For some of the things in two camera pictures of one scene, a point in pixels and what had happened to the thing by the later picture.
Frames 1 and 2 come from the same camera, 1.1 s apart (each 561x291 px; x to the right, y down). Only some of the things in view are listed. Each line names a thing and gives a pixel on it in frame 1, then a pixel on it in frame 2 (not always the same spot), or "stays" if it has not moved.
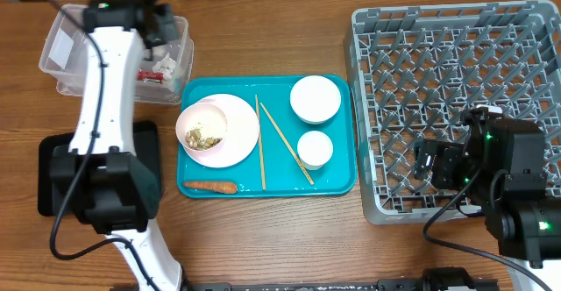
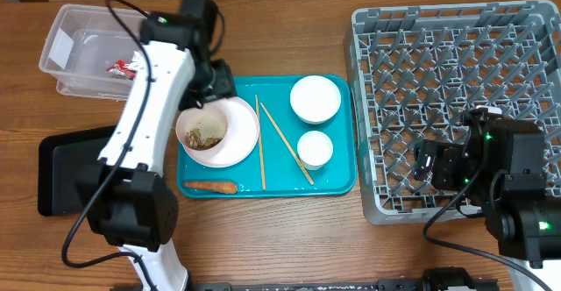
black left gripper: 173,24 to 224,88
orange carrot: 216,187 stays
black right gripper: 444,155 stays
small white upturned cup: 315,148 stays
